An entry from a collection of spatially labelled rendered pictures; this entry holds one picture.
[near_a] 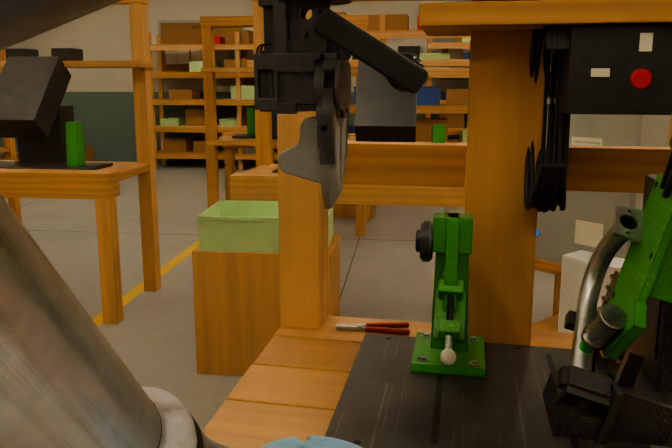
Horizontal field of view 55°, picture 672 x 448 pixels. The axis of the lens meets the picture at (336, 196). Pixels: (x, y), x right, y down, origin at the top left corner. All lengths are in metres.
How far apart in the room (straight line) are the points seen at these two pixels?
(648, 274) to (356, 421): 0.47
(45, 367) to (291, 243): 1.04
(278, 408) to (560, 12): 0.80
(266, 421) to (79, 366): 0.72
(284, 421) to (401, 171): 0.59
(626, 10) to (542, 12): 0.13
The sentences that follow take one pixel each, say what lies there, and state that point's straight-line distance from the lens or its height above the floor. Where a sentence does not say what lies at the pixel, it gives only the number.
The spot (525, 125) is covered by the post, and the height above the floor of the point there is 1.32.
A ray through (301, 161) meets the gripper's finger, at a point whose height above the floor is 1.33.
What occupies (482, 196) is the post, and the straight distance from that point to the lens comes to 1.29.
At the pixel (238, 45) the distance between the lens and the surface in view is 10.48.
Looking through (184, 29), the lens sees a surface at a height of 2.30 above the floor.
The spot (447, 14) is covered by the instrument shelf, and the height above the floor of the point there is 1.52.
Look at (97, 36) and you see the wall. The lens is 12.14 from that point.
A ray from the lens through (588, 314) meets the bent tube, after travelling 1.09.
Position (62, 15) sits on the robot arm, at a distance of 0.20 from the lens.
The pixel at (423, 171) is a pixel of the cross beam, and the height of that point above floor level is 1.22.
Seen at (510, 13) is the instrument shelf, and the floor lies 1.52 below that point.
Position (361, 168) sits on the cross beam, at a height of 1.22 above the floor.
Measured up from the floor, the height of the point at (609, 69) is 1.43.
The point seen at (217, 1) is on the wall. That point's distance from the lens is 11.40.
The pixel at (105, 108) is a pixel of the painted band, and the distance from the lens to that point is 12.09.
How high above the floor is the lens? 1.40
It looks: 10 degrees down
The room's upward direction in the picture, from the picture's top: straight up
